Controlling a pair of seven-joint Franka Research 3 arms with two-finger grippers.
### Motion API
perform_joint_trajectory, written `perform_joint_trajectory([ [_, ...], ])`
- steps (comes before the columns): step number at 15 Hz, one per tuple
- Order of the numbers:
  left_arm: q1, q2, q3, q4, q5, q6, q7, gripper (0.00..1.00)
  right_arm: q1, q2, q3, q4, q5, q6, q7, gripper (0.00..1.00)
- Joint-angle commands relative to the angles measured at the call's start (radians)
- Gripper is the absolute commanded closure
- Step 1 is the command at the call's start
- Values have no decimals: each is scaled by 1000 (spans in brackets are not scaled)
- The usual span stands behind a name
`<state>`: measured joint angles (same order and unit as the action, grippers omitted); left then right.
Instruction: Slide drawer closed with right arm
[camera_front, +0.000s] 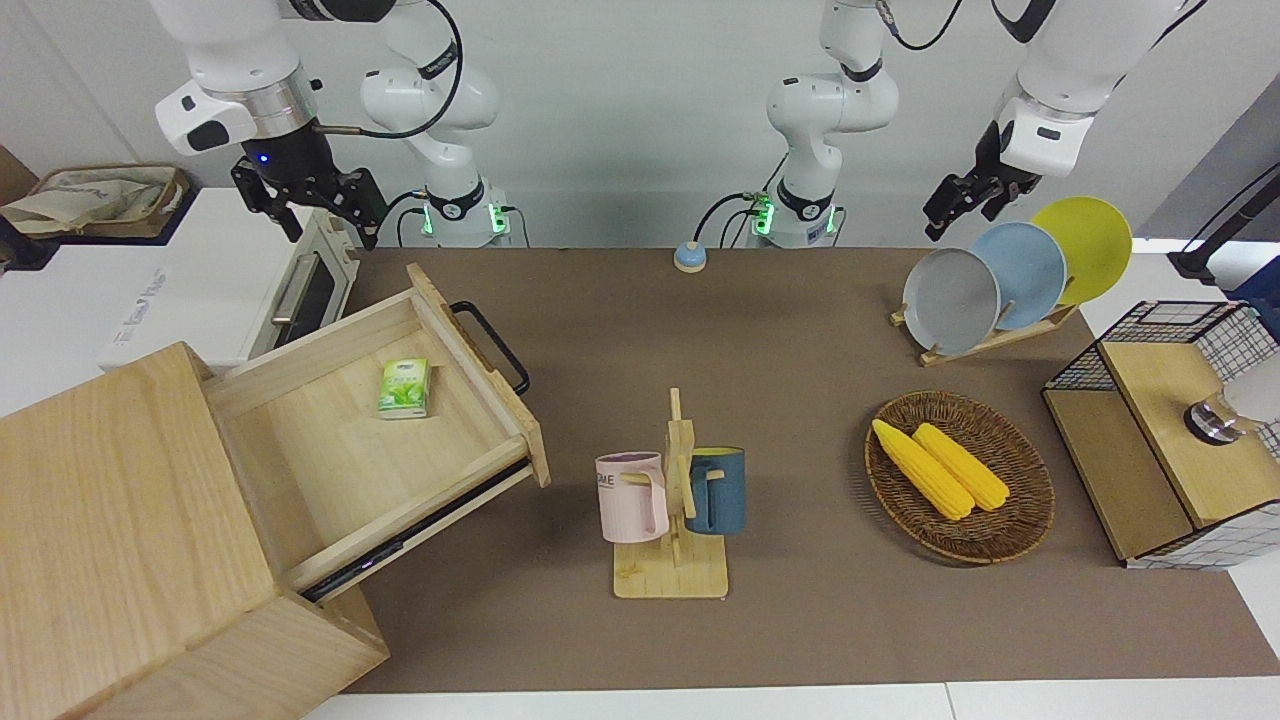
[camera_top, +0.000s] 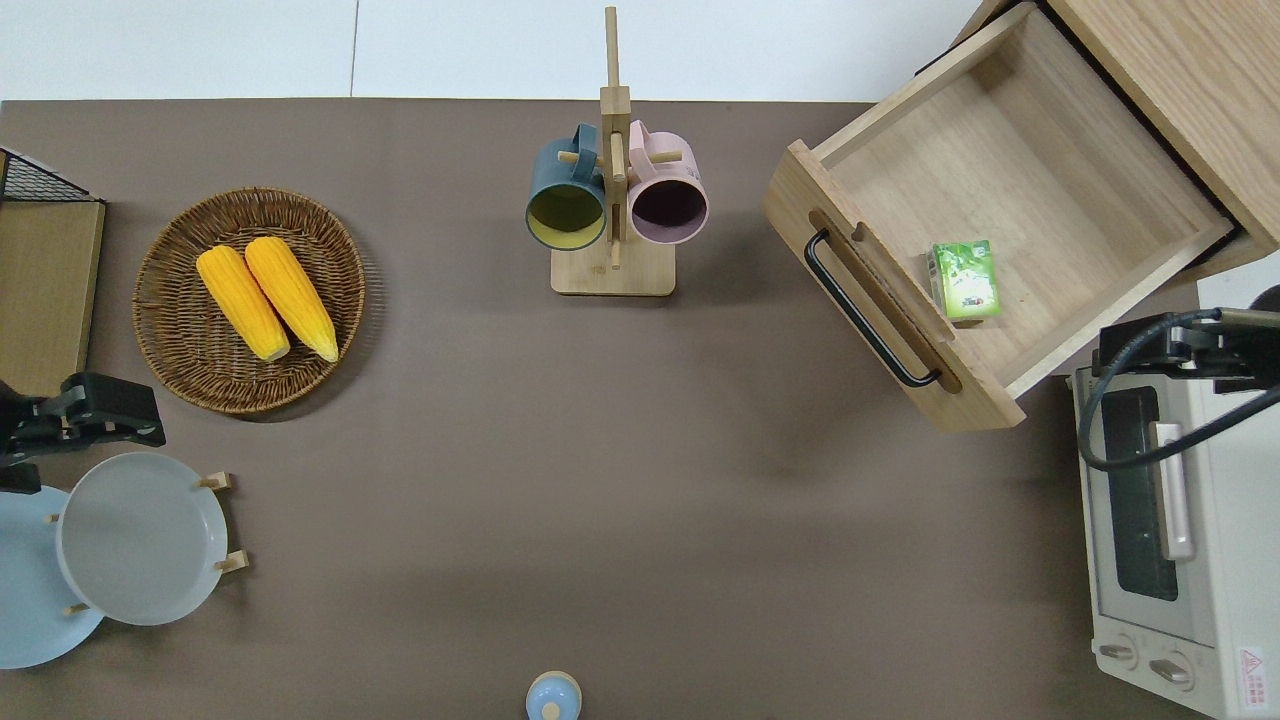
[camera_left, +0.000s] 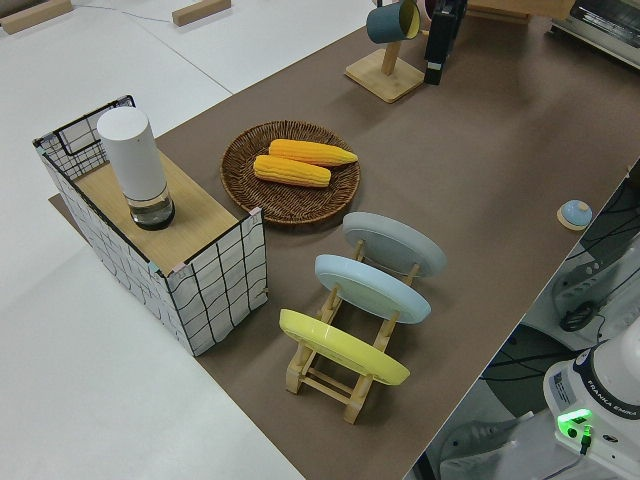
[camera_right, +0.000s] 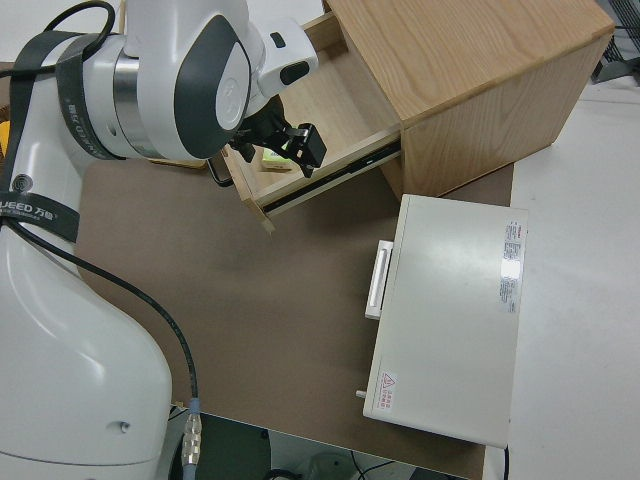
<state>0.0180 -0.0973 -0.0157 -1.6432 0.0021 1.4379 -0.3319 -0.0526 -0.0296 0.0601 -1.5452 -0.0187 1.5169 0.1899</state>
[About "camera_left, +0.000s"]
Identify white cylindrical bottle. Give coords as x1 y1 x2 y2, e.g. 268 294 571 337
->
96 109 177 232

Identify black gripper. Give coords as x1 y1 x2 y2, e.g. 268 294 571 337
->
423 0 469 86

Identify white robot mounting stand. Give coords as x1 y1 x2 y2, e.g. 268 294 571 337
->
519 234 640 351

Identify yellow corn cob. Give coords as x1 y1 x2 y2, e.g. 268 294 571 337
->
253 154 333 189
268 139 360 168

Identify silver toaster oven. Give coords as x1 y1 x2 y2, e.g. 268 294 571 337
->
544 0 640 71

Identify grey plate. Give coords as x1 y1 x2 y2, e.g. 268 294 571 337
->
341 211 447 279

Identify brown table mat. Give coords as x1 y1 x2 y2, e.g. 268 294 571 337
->
48 0 640 480

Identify wooden mug tree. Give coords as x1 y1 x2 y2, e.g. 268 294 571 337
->
344 29 427 105

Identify round brown wicker basket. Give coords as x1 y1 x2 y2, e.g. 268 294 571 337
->
220 119 362 230

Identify light blue plate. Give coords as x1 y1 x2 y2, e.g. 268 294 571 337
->
314 254 432 326

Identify yellow plate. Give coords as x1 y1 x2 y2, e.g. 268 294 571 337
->
278 308 412 386

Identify long wooden block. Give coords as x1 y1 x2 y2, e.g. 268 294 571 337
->
0 8 45 35
171 0 232 27

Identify wooden plate rack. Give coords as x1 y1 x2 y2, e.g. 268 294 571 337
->
285 239 421 425

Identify teal mug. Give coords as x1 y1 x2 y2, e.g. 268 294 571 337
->
365 0 422 45

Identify wooden box with wire rack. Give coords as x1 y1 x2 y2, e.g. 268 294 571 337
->
32 93 271 357

